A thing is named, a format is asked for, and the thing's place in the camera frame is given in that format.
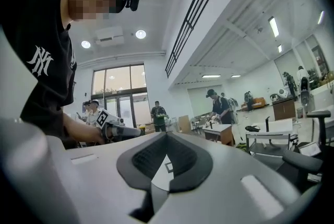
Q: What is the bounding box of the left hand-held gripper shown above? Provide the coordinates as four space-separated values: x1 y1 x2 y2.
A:
96 109 146 144

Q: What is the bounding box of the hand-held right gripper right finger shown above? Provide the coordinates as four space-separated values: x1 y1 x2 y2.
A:
150 131 323 224

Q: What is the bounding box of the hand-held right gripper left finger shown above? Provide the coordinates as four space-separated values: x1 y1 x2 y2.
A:
46 131 168 224

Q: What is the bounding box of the person's left forearm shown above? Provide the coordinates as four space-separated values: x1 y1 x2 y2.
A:
62 112 105 145

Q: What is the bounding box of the brown desk with white top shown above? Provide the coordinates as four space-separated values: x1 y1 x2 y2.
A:
202 123 235 147

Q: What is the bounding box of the glass entrance door with windows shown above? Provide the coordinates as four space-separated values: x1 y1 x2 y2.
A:
90 64 149 127

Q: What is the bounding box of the tall cardboard box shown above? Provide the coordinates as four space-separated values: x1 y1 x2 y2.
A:
178 115 192 133

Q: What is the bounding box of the orange sofa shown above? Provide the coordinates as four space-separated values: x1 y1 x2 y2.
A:
241 97 266 110

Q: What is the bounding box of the black office chair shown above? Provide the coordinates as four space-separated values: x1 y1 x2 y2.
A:
276 110 332 187

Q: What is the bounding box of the brown cabinet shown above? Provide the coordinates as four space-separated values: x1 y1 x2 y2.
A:
272 97 297 121

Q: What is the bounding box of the white ceiling air conditioner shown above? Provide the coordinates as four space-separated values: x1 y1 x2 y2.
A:
94 26 125 48

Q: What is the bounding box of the white black rounded machine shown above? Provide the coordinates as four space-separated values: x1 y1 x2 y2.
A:
297 76 314 108

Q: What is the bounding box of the long black mezzanine railing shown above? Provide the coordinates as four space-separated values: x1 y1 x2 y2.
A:
164 0 237 79

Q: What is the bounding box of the white table with lower shelf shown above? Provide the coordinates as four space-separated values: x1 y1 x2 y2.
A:
245 120 300 158

